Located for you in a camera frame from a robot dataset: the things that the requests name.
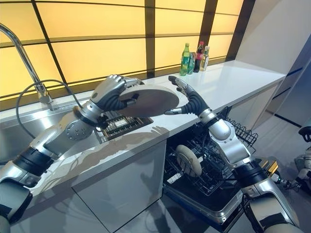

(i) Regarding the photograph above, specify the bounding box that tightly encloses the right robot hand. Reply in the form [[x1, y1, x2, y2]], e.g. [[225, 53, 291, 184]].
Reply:
[[164, 75, 210, 116]]

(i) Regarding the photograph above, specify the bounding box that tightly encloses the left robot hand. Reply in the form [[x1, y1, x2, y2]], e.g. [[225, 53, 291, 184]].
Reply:
[[89, 74, 144, 115]]

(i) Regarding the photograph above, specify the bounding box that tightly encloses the beige round plate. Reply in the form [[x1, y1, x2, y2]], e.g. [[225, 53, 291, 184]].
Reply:
[[119, 82, 180, 118]]

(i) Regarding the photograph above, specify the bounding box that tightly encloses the open dishwasher door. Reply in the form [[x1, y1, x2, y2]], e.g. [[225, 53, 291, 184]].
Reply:
[[162, 179, 246, 225]]

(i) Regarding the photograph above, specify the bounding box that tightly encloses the green drink can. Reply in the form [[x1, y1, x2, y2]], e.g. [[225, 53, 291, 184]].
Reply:
[[187, 51, 196, 75]]

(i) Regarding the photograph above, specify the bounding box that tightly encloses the black sink drain rack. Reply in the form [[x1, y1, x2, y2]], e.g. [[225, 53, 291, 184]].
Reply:
[[102, 112, 154, 141]]

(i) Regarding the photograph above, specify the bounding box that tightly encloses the green plastic bottle yellow label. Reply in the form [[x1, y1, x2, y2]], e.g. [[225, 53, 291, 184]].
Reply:
[[179, 43, 190, 76]]

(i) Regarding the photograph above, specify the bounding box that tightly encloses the dark soda bottle red label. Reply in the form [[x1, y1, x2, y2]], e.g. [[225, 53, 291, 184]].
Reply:
[[192, 41, 205, 73]]

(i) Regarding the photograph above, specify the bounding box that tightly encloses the clear bottle yellow liquid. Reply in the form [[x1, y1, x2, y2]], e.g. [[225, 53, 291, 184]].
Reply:
[[199, 46, 210, 72]]

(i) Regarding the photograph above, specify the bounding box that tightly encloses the stainless steel sink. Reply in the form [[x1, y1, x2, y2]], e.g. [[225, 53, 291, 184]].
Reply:
[[0, 106, 154, 166]]

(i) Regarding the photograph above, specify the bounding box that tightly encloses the chrome gooseneck kitchen faucet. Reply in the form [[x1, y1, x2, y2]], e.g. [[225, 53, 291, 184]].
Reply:
[[0, 23, 60, 112]]

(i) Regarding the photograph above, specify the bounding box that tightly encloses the white kitchen cabinet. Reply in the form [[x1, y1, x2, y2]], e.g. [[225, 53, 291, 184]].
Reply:
[[9, 80, 287, 233]]

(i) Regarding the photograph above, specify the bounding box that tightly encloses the blue grey refrigerator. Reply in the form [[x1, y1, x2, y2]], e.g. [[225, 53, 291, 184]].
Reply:
[[264, 31, 311, 128]]

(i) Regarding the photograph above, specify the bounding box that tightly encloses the black wire dishwasher rack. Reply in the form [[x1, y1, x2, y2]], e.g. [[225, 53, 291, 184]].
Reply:
[[164, 118, 259, 197]]

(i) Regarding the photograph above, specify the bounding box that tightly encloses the beige plate with ring base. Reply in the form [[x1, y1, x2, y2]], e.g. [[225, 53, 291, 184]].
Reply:
[[175, 145, 202, 178]]

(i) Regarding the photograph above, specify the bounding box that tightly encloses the grey hose cable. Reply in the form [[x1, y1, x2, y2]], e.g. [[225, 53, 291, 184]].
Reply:
[[16, 81, 83, 140]]

